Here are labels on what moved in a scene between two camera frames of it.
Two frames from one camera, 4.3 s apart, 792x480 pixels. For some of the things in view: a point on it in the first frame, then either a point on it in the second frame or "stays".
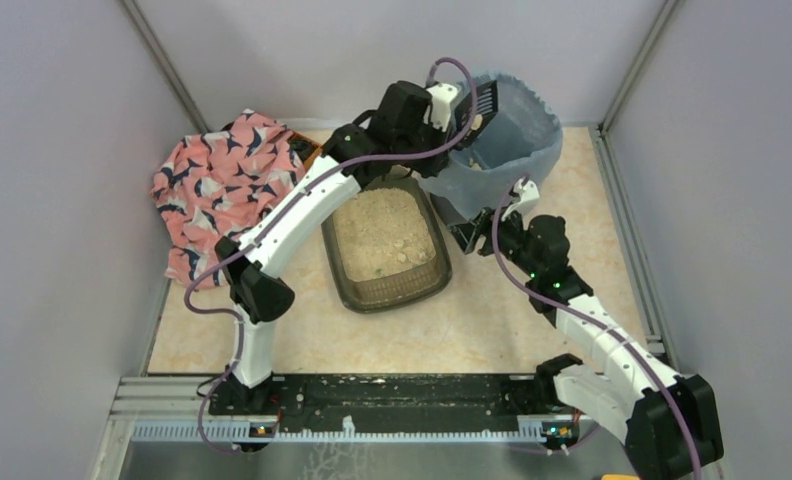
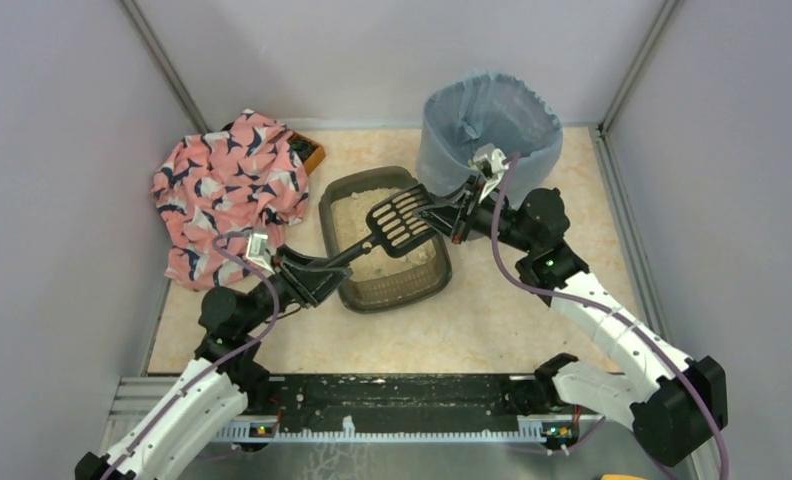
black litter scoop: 486,108 -> 393,227
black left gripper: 474,105 -> 296,280
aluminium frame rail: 179,408 stays
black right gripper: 478,232 -> 458,213
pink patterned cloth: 215,185 stays
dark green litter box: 388,247 stays
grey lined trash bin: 523,143 stays
